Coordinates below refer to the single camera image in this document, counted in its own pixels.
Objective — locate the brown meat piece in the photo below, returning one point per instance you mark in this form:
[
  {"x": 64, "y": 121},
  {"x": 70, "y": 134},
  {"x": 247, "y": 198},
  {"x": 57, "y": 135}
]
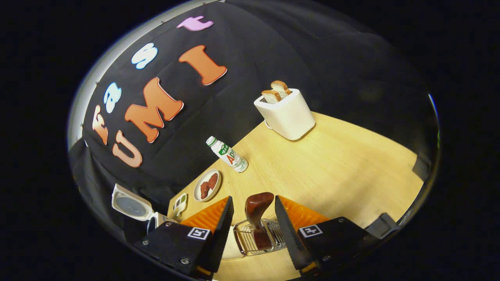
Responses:
[
  {"x": 204, "y": 190},
  {"x": 213, "y": 180}
]

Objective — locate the black backdrop cloth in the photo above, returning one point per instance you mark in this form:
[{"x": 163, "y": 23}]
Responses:
[{"x": 273, "y": 47}]

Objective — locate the white oval plate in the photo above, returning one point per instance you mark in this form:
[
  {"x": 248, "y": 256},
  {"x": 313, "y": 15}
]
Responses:
[{"x": 203, "y": 178}]

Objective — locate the toast bread slice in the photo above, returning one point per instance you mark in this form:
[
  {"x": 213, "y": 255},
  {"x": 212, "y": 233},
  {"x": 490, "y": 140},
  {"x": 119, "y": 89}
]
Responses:
[
  {"x": 271, "y": 96},
  {"x": 280, "y": 86}
]

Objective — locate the white rice cooker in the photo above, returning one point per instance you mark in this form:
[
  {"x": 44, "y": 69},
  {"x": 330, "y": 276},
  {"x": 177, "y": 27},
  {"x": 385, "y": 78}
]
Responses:
[{"x": 129, "y": 205}]

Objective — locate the white green-capped drink bottle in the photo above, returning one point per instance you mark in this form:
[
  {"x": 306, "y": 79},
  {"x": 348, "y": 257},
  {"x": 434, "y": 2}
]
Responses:
[{"x": 228, "y": 155}]

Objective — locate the clear chopstick holder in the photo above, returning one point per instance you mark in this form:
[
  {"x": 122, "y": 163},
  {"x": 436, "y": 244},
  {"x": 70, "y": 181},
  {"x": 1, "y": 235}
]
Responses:
[{"x": 244, "y": 238}]

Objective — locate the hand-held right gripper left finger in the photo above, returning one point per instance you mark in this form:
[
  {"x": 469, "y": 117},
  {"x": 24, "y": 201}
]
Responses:
[{"x": 222, "y": 234}]

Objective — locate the black table clamp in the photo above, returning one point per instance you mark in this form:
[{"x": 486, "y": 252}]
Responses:
[
  {"x": 383, "y": 225},
  {"x": 422, "y": 168}
]

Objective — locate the small divided sauce dish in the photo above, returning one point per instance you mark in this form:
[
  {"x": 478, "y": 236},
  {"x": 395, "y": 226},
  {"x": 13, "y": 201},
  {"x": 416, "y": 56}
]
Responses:
[{"x": 181, "y": 205}]

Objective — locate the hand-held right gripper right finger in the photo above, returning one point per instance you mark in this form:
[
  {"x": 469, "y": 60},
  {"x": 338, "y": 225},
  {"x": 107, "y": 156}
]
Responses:
[{"x": 289, "y": 234}]

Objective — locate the white toaster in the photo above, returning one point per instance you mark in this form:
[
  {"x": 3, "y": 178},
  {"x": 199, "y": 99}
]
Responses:
[{"x": 291, "y": 117}]

